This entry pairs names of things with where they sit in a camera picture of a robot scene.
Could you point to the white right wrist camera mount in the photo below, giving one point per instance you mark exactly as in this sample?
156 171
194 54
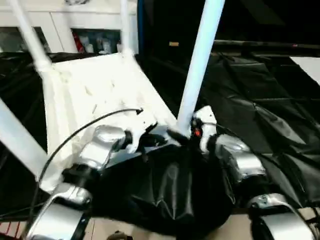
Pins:
206 117

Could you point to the black shiny mat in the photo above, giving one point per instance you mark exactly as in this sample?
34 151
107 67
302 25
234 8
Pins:
250 100

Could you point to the long black bar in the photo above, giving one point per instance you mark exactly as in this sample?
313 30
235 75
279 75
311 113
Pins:
262 44

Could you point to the white display cabinet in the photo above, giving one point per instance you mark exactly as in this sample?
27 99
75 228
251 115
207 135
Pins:
62 20

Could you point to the black metal table frame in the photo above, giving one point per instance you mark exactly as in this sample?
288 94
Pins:
15 213

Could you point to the small yellow label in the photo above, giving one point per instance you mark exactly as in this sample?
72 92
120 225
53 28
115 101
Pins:
174 44

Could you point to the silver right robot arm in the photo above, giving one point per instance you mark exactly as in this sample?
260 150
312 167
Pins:
240 157

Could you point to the red white box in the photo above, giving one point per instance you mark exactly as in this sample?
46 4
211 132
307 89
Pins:
78 43

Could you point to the black silver ornament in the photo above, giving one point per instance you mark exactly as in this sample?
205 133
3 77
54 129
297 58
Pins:
76 1

